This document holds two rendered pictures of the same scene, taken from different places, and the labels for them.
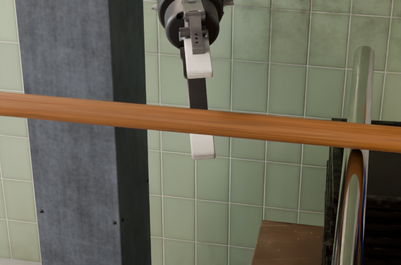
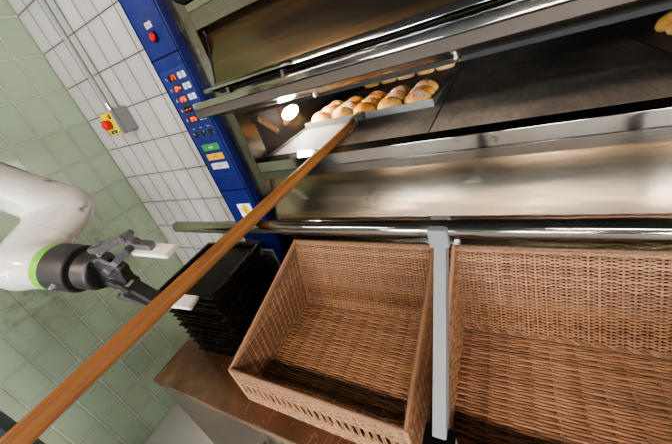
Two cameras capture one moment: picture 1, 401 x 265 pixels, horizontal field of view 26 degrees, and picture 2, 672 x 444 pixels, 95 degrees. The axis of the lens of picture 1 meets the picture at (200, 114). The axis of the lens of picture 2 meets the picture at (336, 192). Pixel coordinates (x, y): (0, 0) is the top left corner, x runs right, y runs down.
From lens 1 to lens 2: 0.60 m
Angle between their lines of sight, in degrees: 60
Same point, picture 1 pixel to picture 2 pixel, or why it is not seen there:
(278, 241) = (174, 372)
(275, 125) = (227, 239)
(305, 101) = (95, 334)
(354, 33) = not seen: hidden behind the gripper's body
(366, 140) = (261, 212)
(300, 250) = (188, 362)
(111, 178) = not seen: outside the picture
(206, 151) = (192, 299)
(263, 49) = (46, 335)
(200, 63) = (163, 248)
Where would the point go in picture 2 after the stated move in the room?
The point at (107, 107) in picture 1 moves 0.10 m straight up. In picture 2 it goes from (134, 323) to (93, 274)
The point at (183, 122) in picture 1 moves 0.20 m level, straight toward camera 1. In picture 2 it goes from (188, 281) to (289, 272)
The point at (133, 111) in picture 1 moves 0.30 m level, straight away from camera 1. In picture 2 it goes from (154, 306) to (28, 321)
